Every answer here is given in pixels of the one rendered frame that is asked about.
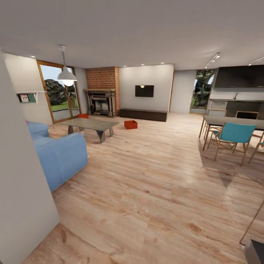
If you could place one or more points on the wall mounted tv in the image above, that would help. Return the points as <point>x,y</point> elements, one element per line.
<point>144,90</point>

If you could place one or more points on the wood fireplace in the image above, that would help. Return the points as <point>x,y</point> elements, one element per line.
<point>101,103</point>

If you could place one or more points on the breakfast table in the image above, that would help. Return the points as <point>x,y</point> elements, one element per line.
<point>217,121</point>

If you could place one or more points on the cabinet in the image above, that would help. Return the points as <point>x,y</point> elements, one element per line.
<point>232,77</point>
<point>143,114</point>
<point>256,78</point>

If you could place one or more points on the sofa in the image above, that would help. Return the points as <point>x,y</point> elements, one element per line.
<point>62,158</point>

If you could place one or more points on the coffee table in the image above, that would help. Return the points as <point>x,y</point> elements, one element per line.
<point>99,125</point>

